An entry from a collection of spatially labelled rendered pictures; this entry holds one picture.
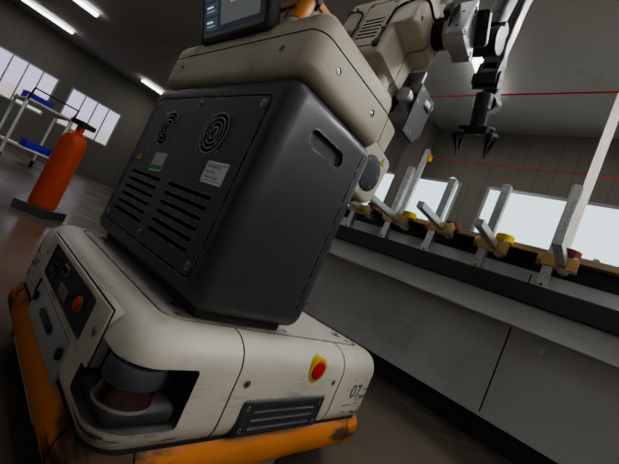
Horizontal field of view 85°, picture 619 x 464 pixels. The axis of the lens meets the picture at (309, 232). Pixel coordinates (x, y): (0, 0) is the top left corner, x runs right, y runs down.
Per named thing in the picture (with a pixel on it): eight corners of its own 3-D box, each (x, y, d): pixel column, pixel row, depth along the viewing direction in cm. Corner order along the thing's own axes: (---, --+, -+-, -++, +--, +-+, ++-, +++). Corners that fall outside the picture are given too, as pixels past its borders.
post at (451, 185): (421, 265, 165) (457, 177, 169) (414, 262, 167) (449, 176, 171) (423, 267, 168) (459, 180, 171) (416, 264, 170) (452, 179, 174)
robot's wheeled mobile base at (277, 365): (36, 547, 36) (138, 330, 38) (-3, 307, 79) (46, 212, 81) (353, 450, 85) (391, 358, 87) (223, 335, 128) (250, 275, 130)
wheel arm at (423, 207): (422, 210, 142) (426, 201, 143) (414, 208, 145) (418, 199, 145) (451, 240, 174) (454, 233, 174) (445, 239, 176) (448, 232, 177)
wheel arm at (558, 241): (561, 248, 108) (566, 236, 109) (549, 245, 111) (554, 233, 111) (566, 278, 140) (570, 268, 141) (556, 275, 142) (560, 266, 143)
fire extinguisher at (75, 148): (60, 217, 235) (102, 133, 240) (66, 226, 215) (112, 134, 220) (9, 201, 215) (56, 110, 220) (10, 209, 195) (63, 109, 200)
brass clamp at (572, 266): (575, 272, 127) (579, 260, 127) (534, 261, 136) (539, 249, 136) (576, 275, 131) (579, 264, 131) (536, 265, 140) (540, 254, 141)
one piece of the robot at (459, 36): (461, 30, 85) (479, -2, 87) (443, 33, 88) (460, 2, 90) (470, 63, 92) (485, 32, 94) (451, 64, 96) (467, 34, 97)
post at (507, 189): (473, 282, 148) (512, 183, 152) (465, 279, 151) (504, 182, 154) (475, 284, 151) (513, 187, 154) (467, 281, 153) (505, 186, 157)
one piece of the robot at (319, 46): (145, 400, 46) (382, -113, 52) (64, 269, 82) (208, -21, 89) (298, 392, 70) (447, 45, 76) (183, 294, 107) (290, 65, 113)
